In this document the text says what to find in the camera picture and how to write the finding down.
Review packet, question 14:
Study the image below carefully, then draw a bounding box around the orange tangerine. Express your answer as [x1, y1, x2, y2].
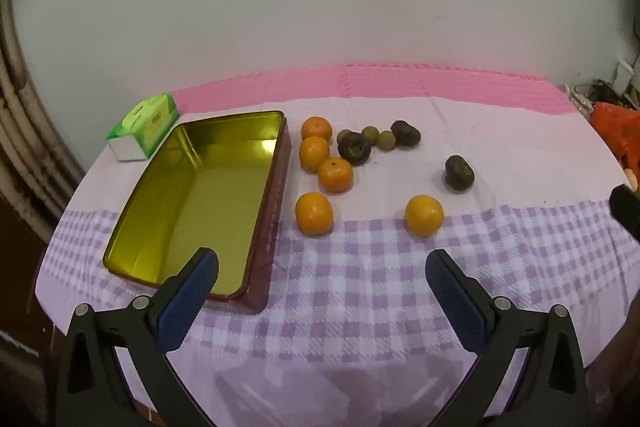
[317, 157, 354, 193]
[404, 195, 445, 237]
[300, 116, 333, 142]
[298, 136, 330, 173]
[295, 192, 334, 236]

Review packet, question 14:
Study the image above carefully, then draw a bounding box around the green tissue box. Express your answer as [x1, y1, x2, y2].
[105, 92, 179, 161]

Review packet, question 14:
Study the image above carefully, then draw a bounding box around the gold metal tin tray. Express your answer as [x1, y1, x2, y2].
[103, 110, 292, 314]

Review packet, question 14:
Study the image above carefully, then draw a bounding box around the dark purple mangosteen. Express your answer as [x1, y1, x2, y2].
[390, 120, 421, 148]
[445, 155, 475, 192]
[337, 132, 371, 167]

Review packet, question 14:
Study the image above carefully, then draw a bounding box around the orange red plastic bag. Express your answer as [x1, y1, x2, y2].
[590, 102, 640, 176]

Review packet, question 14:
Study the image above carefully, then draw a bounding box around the pink purple checkered tablecloth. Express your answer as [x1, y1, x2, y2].
[34, 95, 640, 423]

